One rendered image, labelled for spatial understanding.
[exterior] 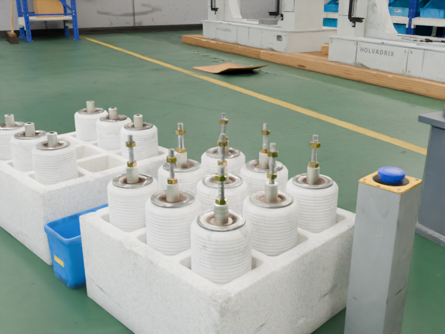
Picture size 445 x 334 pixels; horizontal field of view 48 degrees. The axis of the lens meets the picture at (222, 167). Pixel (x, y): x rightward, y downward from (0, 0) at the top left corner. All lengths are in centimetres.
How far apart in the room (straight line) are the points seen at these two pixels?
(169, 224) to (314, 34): 373
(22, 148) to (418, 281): 95
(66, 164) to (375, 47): 267
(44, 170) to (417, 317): 83
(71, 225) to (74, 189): 8
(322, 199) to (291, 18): 352
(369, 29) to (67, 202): 298
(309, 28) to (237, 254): 375
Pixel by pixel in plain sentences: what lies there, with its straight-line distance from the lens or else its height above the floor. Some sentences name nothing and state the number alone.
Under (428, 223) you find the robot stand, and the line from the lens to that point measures 136.
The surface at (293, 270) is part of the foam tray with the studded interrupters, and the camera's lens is 83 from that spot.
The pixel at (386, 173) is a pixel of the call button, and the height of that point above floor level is 33.
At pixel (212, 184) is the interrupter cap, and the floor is 25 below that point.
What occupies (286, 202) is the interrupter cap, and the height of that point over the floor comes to 25.
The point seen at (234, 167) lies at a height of 23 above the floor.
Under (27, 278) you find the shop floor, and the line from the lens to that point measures 118.
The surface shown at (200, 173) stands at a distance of 99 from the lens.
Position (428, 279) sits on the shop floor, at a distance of 119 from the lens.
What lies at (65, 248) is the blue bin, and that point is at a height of 10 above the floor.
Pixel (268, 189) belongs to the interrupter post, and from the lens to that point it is 84.
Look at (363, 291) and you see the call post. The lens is 86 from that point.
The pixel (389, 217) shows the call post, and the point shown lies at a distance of 78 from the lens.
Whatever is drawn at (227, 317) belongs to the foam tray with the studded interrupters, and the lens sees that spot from 74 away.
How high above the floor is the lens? 59
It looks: 20 degrees down
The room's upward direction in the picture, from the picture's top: straight up
